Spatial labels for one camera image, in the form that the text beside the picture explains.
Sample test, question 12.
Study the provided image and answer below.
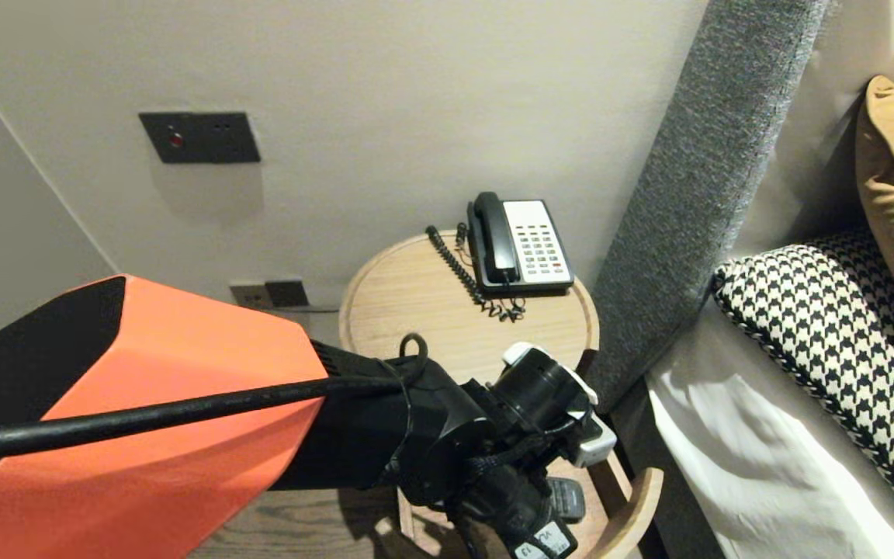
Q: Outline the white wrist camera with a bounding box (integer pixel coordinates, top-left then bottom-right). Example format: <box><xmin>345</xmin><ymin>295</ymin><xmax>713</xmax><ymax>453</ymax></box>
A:
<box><xmin>503</xmin><ymin>342</ymin><xmax>618</xmax><ymax>469</ymax></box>

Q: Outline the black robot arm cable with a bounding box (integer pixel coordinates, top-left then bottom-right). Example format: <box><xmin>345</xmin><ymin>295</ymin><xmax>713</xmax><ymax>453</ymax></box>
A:
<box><xmin>0</xmin><ymin>334</ymin><xmax>429</xmax><ymax>464</ymax></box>

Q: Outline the round wooden bedside table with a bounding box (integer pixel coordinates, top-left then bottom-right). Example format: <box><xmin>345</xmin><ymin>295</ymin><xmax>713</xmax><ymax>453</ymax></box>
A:
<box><xmin>397</xmin><ymin>377</ymin><xmax>664</xmax><ymax>559</ymax></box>

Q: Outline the grey fabric headboard edge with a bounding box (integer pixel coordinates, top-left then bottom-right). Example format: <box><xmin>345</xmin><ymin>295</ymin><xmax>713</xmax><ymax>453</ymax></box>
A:
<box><xmin>587</xmin><ymin>0</ymin><xmax>830</xmax><ymax>415</ymax></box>

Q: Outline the black and white telephone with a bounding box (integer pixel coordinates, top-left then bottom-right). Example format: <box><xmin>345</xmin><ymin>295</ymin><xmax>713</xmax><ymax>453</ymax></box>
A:
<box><xmin>467</xmin><ymin>200</ymin><xmax>575</xmax><ymax>296</ymax></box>

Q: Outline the black white houndstooth pillow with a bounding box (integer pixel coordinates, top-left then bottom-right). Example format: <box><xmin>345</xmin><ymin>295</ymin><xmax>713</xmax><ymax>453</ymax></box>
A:
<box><xmin>709</xmin><ymin>227</ymin><xmax>894</xmax><ymax>536</ymax></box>

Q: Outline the beige wall socket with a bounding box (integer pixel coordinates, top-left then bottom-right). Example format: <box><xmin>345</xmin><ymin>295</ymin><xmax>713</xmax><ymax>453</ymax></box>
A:
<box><xmin>230</xmin><ymin>283</ymin><xmax>274</xmax><ymax>310</ymax></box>

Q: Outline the dark wall switch panel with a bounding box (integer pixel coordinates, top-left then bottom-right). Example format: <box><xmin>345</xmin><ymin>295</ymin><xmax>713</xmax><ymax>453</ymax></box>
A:
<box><xmin>139</xmin><ymin>112</ymin><xmax>262</xmax><ymax>165</ymax></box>

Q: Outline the black telephone handset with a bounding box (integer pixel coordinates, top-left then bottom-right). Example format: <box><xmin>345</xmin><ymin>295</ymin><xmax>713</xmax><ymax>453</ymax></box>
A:
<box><xmin>473</xmin><ymin>192</ymin><xmax>520</xmax><ymax>285</ymax></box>

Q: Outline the beige padded headboard panel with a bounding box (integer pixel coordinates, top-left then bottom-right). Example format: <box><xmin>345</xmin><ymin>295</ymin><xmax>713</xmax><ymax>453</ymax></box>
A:
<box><xmin>726</xmin><ymin>0</ymin><xmax>894</xmax><ymax>261</ymax></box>

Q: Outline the black coiled telephone cord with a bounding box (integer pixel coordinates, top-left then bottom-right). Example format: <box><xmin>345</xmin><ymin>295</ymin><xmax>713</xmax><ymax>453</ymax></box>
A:
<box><xmin>426</xmin><ymin>224</ymin><xmax>527</xmax><ymax>324</ymax></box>

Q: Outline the black tv remote control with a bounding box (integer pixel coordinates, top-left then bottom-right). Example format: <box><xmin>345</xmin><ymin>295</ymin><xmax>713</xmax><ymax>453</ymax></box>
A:
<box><xmin>546</xmin><ymin>477</ymin><xmax>587</xmax><ymax>523</ymax></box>

